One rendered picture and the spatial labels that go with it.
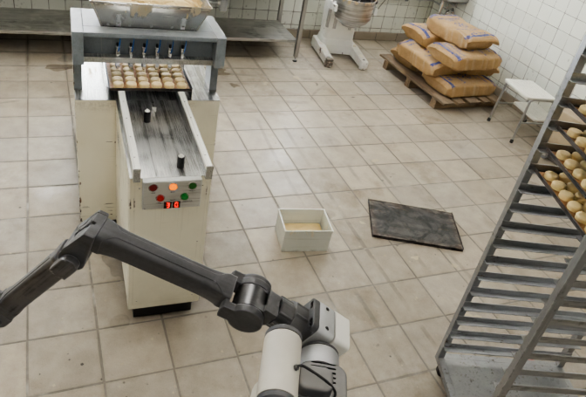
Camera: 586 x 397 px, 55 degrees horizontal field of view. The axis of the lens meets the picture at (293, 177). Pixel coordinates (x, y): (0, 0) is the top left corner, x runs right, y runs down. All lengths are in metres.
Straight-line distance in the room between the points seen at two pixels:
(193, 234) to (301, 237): 0.93
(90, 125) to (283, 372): 2.19
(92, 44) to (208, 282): 1.88
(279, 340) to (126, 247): 0.38
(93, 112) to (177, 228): 0.79
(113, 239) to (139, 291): 1.56
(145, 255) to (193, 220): 1.32
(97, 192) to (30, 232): 0.45
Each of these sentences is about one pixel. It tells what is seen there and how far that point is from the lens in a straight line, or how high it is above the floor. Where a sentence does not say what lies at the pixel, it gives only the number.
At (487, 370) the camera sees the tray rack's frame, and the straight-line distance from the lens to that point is 2.93.
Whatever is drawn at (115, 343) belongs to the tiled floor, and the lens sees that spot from 2.82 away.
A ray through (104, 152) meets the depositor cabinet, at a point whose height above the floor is 0.54.
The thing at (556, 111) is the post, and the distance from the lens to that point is 2.16.
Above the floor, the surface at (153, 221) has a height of 0.61.
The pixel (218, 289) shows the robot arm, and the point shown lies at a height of 1.31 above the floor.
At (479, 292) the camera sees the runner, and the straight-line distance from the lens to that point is 2.59.
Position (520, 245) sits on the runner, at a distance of 2.47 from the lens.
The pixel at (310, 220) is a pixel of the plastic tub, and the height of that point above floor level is 0.07.
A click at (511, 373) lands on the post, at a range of 2.28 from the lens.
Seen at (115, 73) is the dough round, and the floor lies 0.92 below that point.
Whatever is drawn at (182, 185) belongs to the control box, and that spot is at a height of 0.82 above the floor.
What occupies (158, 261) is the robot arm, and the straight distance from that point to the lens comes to 1.20.
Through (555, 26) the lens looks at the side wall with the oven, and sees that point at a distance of 6.02.
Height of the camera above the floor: 2.16
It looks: 33 degrees down
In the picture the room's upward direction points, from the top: 12 degrees clockwise
